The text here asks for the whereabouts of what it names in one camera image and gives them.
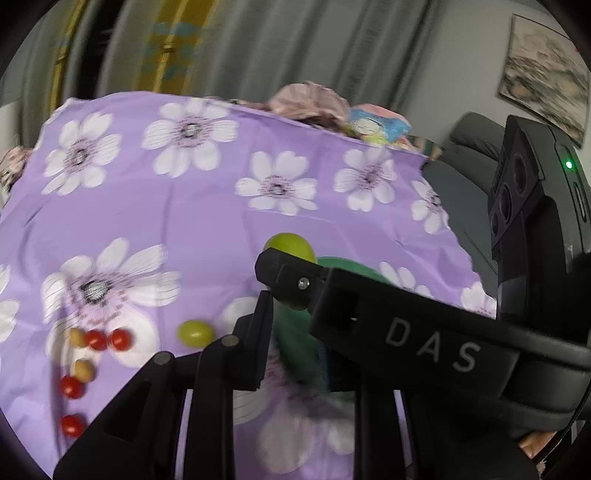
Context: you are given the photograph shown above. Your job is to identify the grey curtain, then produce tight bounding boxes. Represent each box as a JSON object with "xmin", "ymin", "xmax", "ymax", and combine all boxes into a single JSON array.
[{"xmin": 0, "ymin": 0, "xmax": 444, "ymax": 121}]

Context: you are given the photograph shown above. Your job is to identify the purple floral cloth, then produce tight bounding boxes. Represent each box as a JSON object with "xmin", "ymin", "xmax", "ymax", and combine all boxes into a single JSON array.
[{"xmin": 0, "ymin": 91, "xmax": 498, "ymax": 477}]

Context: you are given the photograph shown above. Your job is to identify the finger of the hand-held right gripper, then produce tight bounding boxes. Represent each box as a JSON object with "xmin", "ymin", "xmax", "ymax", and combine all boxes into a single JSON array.
[{"xmin": 255, "ymin": 249, "xmax": 334, "ymax": 311}]

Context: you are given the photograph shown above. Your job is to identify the yellow patterned curtain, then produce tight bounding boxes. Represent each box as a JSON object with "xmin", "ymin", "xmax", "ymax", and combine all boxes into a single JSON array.
[{"xmin": 137, "ymin": 0, "xmax": 219, "ymax": 94}]

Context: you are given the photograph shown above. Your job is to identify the pink floral garment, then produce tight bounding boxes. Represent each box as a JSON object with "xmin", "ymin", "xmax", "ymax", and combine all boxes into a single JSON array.
[{"xmin": 0, "ymin": 147, "xmax": 34, "ymax": 206}]

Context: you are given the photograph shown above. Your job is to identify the grey sofa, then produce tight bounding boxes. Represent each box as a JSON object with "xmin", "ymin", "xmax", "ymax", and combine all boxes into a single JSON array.
[{"xmin": 421, "ymin": 112, "xmax": 509, "ymax": 319}]

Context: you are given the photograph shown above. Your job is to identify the framed wall picture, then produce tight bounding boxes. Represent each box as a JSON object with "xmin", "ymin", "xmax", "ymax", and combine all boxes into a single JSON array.
[{"xmin": 497, "ymin": 14, "xmax": 591, "ymax": 148}]

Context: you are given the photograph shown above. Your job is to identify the pile of pink clothes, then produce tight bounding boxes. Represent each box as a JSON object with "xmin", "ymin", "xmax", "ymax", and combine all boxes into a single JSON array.
[{"xmin": 269, "ymin": 81, "xmax": 352, "ymax": 128}]

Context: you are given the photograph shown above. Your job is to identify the green bowl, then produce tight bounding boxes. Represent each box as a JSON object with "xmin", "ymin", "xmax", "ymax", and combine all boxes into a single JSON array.
[{"xmin": 270, "ymin": 257, "xmax": 395, "ymax": 409}]

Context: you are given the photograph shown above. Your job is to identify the colourful plastic packet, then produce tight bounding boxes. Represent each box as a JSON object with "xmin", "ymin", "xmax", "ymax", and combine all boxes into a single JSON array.
[{"xmin": 348, "ymin": 104, "xmax": 413, "ymax": 149}]

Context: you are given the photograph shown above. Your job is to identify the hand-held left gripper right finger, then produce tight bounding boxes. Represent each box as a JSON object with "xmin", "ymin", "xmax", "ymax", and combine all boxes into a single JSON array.
[{"xmin": 322, "ymin": 347, "xmax": 540, "ymax": 480}]

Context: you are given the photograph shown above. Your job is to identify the person's right hand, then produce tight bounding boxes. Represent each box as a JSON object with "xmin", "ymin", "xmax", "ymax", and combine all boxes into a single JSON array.
[{"xmin": 518, "ymin": 430, "xmax": 563, "ymax": 461}]

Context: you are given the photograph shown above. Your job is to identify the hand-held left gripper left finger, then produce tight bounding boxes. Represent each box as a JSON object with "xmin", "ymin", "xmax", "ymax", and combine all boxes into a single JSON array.
[{"xmin": 53, "ymin": 291, "xmax": 275, "ymax": 480}]

